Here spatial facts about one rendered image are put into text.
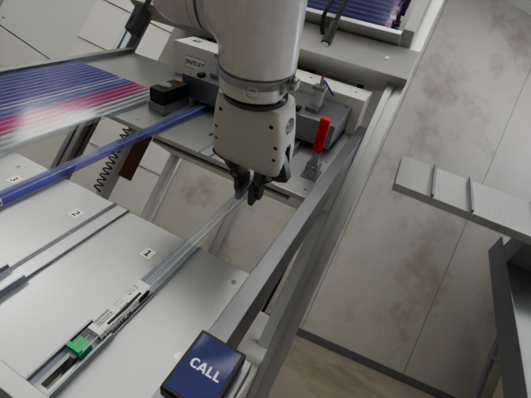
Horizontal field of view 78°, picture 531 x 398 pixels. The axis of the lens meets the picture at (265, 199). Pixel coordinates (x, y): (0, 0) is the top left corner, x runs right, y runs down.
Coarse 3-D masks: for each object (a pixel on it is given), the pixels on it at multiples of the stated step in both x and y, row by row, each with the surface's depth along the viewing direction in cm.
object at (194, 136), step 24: (120, 72) 79; (144, 72) 82; (168, 72) 85; (120, 120) 60; (144, 120) 61; (192, 120) 65; (168, 144) 58; (192, 144) 57; (312, 144) 65; (336, 144) 67; (216, 168) 61; (288, 192) 51
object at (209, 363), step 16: (208, 336) 25; (192, 352) 24; (208, 352) 24; (224, 352) 24; (192, 368) 23; (208, 368) 23; (224, 368) 23; (176, 384) 22; (192, 384) 22; (208, 384) 22; (224, 384) 23
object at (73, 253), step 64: (64, 192) 42; (0, 256) 33; (64, 256) 34; (128, 256) 36; (192, 256) 37; (0, 320) 28; (64, 320) 29; (128, 320) 30; (192, 320) 31; (64, 384) 25; (128, 384) 26
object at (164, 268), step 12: (300, 144) 63; (252, 180) 49; (240, 192) 46; (228, 204) 44; (240, 204) 46; (216, 216) 41; (204, 228) 39; (216, 228) 41; (192, 240) 38; (180, 252) 36; (168, 264) 34; (144, 276) 32; (156, 276) 33; (84, 336) 27; (96, 336) 27; (84, 348) 26
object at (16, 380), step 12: (0, 360) 24; (0, 372) 23; (12, 372) 23; (0, 384) 22; (12, 384) 22; (24, 384) 23; (0, 396) 25; (12, 396) 22; (24, 396) 22; (36, 396) 22
